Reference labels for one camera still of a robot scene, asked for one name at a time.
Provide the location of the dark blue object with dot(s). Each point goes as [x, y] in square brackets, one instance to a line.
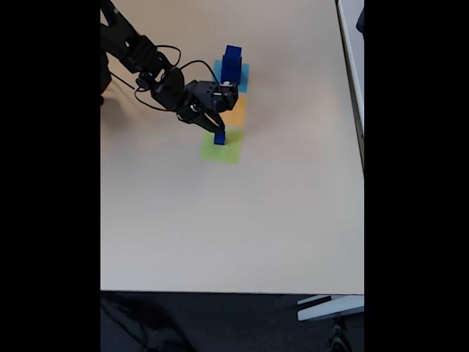
[361, 20]

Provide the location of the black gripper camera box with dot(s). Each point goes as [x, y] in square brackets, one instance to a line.
[187, 114]

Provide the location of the green paper square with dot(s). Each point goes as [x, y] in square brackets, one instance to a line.
[221, 154]

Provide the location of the small blue cube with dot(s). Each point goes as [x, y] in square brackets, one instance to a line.
[220, 140]

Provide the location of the blue paper square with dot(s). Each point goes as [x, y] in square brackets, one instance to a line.
[246, 78]

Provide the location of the black stand leg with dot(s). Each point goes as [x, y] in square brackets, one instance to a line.
[339, 337]

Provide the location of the white side table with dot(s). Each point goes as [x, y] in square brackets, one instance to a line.
[353, 73]

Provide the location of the white table foot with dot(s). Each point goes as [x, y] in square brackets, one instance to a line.
[329, 309]

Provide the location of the medium blue cube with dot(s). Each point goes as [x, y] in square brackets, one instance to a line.
[233, 53]

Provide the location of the orange paper square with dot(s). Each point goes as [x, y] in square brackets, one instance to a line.
[239, 113]

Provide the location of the large blue cube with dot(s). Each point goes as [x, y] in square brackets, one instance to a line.
[231, 75]

